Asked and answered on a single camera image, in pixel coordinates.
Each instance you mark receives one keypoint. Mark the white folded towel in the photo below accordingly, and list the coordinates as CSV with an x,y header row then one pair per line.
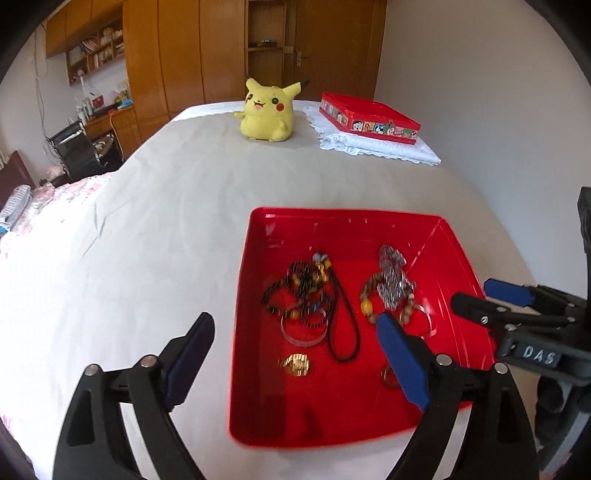
x,y
392,152

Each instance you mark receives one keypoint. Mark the metal wristwatch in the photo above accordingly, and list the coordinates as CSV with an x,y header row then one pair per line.
x,y
295,364

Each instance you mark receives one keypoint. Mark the silver bangle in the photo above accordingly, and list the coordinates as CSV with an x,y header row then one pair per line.
x,y
300,342

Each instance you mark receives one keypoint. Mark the black office chair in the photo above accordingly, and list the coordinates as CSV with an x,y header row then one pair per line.
x,y
74,147

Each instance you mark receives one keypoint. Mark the blue white striped cloth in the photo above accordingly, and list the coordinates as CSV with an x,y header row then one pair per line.
x,y
16,201

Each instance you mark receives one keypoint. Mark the wooden door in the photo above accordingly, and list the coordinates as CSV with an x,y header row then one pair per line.
x,y
341,46

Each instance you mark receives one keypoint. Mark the red plastic tray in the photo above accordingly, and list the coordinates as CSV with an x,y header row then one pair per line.
x,y
323,406

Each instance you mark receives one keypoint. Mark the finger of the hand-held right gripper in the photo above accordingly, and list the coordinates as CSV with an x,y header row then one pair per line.
x,y
508,291
475,308

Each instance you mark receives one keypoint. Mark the dark wooden headboard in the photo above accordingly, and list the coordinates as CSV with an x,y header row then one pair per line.
x,y
18,170

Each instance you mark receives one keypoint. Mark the red cartoon tin box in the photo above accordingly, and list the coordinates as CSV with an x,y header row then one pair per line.
x,y
364,125

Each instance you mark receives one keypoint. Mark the pink soft object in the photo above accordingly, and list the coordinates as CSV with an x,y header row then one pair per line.
x,y
55,171

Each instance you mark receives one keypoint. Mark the pink floral bedsheet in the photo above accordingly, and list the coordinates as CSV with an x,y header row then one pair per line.
x,y
69,194

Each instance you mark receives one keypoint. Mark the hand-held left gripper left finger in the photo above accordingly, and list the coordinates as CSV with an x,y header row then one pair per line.
x,y
189,364

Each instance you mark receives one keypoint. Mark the wooden wall bookshelf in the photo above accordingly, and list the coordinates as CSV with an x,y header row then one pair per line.
x,y
92,46

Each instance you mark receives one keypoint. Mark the wooden wardrobe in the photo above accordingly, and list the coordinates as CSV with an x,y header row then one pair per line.
x,y
184,55

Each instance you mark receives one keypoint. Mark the yellow plush toy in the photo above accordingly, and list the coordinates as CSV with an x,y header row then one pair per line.
x,y
265,120

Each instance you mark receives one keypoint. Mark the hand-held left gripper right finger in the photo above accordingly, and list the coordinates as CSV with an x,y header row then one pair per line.
x,y
406,369

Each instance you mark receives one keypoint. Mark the cluttered wooden desk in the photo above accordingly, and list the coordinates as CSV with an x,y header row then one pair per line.
x,y
124,124

